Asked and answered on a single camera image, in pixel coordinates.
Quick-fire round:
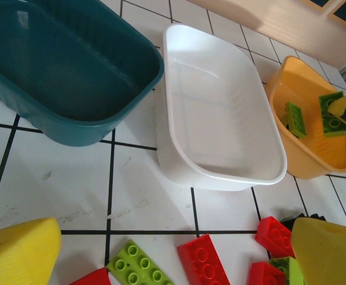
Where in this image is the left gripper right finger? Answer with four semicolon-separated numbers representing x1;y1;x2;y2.
291;217;346;285

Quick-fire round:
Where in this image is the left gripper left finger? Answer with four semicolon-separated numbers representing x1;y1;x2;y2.
0;217;62;285

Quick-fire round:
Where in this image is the green lego brick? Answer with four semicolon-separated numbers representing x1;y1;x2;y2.
318;91;346;138
281;102;307;139
269;256;306;285

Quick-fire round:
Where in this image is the black lego brick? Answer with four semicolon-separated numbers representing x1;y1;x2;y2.
279;211;327;223

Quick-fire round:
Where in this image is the red lego brick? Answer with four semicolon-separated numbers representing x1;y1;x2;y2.
248;261;287;285
68;267;112;285
255;216;295;259
177;233;231;285

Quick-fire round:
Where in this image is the orange plastic container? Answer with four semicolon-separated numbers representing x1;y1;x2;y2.
265;55;346;181

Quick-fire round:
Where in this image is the green lego plate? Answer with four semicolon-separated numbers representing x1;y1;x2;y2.
106;239;177;285

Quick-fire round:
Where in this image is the white plastic container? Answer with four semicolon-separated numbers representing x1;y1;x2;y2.
155;24;288;192

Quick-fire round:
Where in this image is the teal plastic container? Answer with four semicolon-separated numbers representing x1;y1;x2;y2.
0;0;165;148

